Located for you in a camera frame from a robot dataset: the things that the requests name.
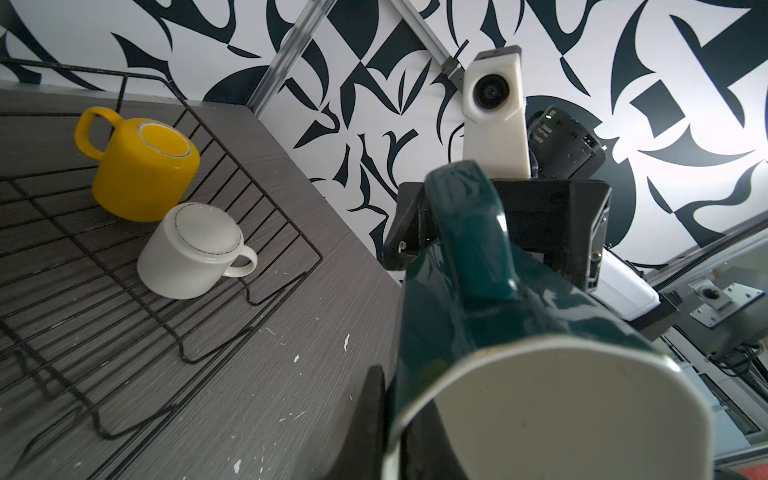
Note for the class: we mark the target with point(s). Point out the black wire dish rack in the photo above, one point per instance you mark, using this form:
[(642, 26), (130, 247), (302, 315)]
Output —
[(94, 365)]

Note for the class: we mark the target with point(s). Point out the aluminium frame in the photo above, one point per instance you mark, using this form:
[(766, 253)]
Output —
[(357, 23)]

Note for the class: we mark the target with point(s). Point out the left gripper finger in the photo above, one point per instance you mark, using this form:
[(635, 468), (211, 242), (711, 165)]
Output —
[(361, 455)]

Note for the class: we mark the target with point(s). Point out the cream mug green handle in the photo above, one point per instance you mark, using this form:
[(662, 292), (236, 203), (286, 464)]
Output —
[(505, 370)]

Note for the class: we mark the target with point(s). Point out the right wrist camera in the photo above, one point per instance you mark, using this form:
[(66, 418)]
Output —
[(495, 133)]

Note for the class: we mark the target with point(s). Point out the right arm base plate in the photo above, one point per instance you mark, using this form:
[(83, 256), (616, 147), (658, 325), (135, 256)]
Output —
[(720, 304)]

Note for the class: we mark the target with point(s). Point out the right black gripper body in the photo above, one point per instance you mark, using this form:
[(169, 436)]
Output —
[(562, 222)]

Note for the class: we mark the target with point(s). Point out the yellow mug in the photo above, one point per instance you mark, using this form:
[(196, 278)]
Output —
[(145, 169)]

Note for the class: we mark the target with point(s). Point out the red and white mug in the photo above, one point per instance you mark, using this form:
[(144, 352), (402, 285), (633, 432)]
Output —
[(192, 248)]

